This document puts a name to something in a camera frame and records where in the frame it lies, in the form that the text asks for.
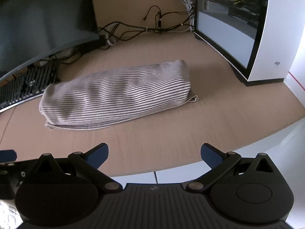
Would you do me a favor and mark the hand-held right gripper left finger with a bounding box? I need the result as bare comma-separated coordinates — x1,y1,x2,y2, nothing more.
23,143,122,194

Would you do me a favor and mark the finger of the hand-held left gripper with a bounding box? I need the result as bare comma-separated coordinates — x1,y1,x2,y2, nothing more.
0,149,37,170

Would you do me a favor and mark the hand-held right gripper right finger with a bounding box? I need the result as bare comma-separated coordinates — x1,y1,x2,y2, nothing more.
185,143,283,194

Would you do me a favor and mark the striped white sweater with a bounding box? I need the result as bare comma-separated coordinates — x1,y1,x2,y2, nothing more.
39,59,199,131

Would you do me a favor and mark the white textured cloth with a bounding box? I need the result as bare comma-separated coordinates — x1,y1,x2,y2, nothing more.
0,199,23,229

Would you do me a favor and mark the black keyboard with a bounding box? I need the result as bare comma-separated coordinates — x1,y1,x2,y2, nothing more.
0,60,61,113

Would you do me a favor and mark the curved black monitor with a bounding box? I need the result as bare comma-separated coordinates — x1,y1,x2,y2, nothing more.
0,0,100,83

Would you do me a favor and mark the white computer case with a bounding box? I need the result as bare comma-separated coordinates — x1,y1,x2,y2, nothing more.
193,0,305,88

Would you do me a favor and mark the thin white cable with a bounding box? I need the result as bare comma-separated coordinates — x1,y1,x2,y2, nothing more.
104,34,118,47

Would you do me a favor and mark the black cable bundle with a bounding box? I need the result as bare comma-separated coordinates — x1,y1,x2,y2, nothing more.
98,5,196,51

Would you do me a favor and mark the coiled white cable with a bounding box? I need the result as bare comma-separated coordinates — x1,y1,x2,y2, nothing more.
177,0,196,33

